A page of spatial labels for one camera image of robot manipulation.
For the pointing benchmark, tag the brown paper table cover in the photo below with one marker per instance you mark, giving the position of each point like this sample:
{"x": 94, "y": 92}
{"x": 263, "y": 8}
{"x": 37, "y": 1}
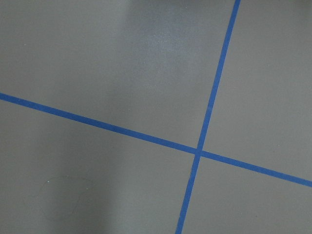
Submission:
{"x": 155, "y": 116}

